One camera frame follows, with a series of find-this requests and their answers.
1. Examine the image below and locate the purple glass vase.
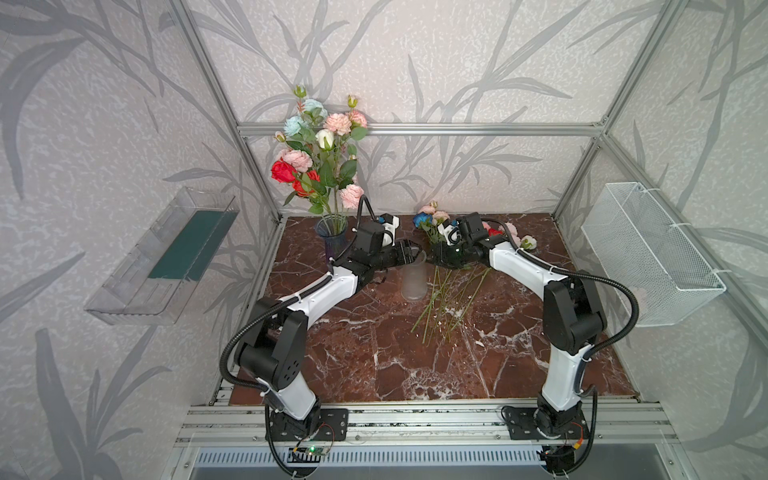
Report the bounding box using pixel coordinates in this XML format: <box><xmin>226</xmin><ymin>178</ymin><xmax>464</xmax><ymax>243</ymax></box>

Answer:
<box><xmin>315</xmin><ymin>214</ymin><xmax>348</xmax><ymax>263</ymax></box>

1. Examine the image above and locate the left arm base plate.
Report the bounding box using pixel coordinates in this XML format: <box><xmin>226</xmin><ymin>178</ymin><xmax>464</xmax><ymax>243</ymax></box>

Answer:
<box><xmin>266</xmin><ymin>407</ymin><xmax>349</xmax><ymax>442</ymax></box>

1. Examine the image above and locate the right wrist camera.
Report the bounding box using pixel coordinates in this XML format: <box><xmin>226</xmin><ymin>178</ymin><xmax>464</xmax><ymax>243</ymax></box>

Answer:
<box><xmin>438</xmin><ymin>220</ymin><xmax>462</xmax><ymax>246</ymax></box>

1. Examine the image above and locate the aluminium front rail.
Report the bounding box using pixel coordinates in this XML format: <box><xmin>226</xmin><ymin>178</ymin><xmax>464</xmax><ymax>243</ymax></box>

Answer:
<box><xmin>174</xmin><ymin>397</ymin><xmax>681</xmax><ymax>447</ymax></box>

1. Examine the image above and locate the white wire mesh basket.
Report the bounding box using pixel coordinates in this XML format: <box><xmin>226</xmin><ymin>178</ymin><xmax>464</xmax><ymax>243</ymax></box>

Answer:
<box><xmin>582</xmin><ymin>182</ymin><xmax>727</xmax><ymax>327</ymax></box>

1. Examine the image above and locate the clear frosted glass vase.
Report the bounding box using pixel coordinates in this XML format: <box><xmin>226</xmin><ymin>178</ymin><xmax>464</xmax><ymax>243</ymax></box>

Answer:
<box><xmin>401</xmin><ymin>250</ymin><xmax>428</xmax><ymax>301</ymax></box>

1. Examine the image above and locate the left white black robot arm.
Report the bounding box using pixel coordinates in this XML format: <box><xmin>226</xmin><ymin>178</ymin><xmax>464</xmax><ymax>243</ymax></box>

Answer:
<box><xmin>219</xmin><ymin>196</ymin><xmax>417</xmax><ymax>422</ymax></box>

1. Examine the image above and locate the red rose stem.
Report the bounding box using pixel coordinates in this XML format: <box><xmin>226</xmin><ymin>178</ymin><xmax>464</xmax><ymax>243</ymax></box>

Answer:
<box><xmin>292</xmin><ymin>170</ymin><xmax>332</xmax><ymax>215</ymax></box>
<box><xmin>271</xmin><ymin>160</ymin><xmax>304</xmax><ymax>206</ymax></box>

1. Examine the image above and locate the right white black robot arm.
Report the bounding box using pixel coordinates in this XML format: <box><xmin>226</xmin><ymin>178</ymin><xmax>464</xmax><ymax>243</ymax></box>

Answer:
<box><xmin>431</xmin><ymin>213</ymin><xmax>640</xmax><ymax>439</ymax></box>

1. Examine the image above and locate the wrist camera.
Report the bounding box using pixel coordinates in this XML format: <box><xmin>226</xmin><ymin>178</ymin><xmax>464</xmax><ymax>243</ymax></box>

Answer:
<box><xmin>379</xmin><ymin>213</ymin><xmax>400</xmax><ymax>247</ymax></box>
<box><xmin>438</xmin><ymin>220</ymin><xmax>462</xmax><ymax>246</ymax></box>

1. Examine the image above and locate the blue rose stem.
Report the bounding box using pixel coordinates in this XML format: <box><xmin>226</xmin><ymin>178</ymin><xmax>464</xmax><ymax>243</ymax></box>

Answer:
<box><xmin>413</xmin><ymin>212</ymin><xmax>444</xmax><ymax>243</ymax></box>

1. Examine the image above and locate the clear plastic wall bin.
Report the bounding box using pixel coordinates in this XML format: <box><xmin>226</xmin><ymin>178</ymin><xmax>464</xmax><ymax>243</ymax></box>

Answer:
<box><xmin>84</xmin><ymin>187</ymin><xmax>240</xmax><ymax>326</ymax></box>

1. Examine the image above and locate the light blue flower stem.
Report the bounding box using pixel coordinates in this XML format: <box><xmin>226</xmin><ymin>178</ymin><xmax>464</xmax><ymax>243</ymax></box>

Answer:
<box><xmin>281</xmin><ymin>85</ymin><xmax>328</xmax><ymax>151</ymax></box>

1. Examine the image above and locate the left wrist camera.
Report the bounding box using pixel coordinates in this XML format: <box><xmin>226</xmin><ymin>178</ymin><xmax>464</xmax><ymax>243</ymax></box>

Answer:
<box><xmin>379</xmin><ymin>213</ymin><xmax>400</xmax><ymax>247</ymax></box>

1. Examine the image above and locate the small pink flower stem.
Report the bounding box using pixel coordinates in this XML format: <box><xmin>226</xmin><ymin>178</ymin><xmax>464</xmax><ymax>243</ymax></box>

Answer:
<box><xmin>330</xmin><ymin>174</ymin><xmax>365</xmax><ymax>214</ymax></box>

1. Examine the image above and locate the pink carnation tall stem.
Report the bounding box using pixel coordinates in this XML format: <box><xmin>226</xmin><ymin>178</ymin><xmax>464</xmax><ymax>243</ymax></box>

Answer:
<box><xmin>315</xmin><ymin>95</ymin><xmax>368</xmax><ymax>187</ymax></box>

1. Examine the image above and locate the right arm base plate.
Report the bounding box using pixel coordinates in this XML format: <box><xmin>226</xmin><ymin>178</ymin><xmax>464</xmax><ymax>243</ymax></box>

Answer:
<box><xmin>501</xmin><ymin>403</ymin><xmax>590</xmax><ymax>441</ymax></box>

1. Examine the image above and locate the mixed artificial flower pile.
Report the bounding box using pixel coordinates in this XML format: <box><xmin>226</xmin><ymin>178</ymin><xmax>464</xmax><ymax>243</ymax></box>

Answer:
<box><xmin>410</xmin><ymin>200</ymin><xmax>538</xmax><ymax>346</ymax></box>

